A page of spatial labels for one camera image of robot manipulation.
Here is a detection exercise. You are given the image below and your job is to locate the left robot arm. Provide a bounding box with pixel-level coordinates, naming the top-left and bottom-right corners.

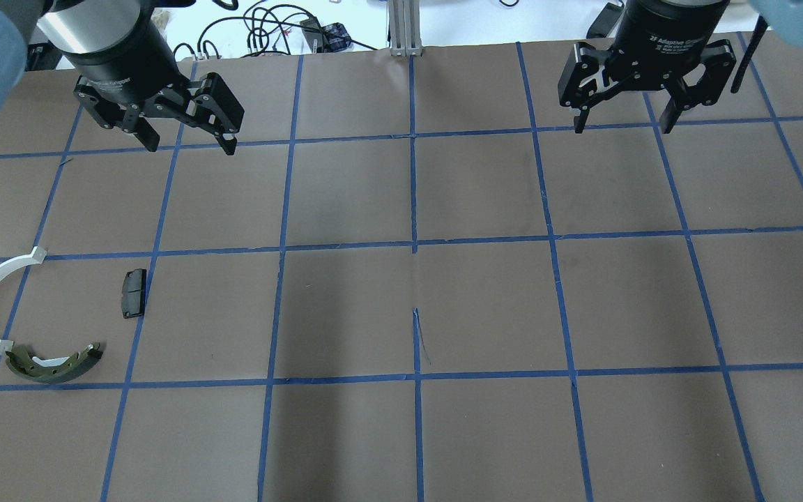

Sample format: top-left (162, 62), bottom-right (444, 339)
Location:
top-left (0, 1), bottom-right (245, 155)

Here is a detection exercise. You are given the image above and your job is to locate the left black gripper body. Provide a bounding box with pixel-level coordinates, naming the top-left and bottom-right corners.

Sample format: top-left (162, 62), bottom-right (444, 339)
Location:
top-left (67, 14), bottom-right (191, 121)

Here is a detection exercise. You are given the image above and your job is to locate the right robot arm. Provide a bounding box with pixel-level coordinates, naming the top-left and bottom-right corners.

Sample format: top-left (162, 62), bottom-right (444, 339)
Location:
top-left (558, 1), bottom-right (803, 134)

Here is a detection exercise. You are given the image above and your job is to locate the black cable bundle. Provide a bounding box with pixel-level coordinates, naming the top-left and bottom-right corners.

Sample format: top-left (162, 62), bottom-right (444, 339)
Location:
top-left (173, 0), bottom-right (378, 62)

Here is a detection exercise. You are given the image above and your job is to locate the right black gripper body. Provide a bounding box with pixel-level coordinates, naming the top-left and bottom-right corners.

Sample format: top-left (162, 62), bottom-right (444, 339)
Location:
top-left (600, 1), bottom-right (719, 92)

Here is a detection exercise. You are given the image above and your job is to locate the olive brake shoe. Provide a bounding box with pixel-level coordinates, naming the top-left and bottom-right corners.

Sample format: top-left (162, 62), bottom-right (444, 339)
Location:
top-left (4, 342), bottom-right (105, 385)

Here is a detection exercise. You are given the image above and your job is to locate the black brake pad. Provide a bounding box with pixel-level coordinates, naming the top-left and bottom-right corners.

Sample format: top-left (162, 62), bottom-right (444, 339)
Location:
top-left (121, 269), bottom-right (147, 319)

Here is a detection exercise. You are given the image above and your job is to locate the aluminium frame post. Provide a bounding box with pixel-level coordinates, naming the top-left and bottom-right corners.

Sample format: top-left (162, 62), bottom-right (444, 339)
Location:
top-left (385, 0), bottom-right (423, 57)

